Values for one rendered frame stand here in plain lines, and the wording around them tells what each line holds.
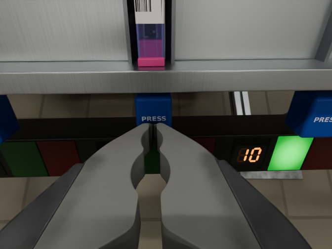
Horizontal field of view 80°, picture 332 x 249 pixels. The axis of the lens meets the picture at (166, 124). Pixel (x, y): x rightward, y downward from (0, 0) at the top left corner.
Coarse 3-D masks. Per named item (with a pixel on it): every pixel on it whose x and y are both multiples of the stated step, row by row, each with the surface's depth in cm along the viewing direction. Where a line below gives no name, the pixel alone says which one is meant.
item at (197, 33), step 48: (0, 0) 10; (48, 0) 10; (96, 0) 10; (192, 0) 10; (240, 0) 10; (288, 0) 10; (0, 48) 11; (48, 48) 11; (96, 48) 11; (192, 48) 11; (240, 48) 12; (288, 48) 12
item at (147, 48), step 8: (136, 24) 10; (144, 24) 10; (152, 24) 10; (160, 24) 10; (136, 32) 10; (144, 32) 10; (152, 32) 10; (160, 32) 10; (144, 40) 10; (152, 40) 10; (160, 40) 10; (144, 48) 10; (152, 48) 10; (160, 48) 10; (144, 56) 10; (152, 56) 11; (160, 56) 11
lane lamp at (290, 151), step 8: (280, 136) 16; (288, 136) 16; (296, 136) 16; (280, 144) 16; (288, 144) 16; (296, 144) 16; (304, 144) 16; (280, 152) 17; (288, 152) 17; (296, 152) 17; (304, 152) 17; (272, 160) 17; (280, 160) 17; (288, 160) 17; (296, 160) 17; (272, 168) 18; (280, 168) 18; (288, 168) 18; (296, 168) 18
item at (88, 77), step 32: (0, 64) 11; (32, 64) 11; (64, 64) 11; (96, 64) 11; (128, 64) 11; (192, 64) 11; (224, 64) 11; (256, 64) 11; (288, 64) 11; (320, 64) 11
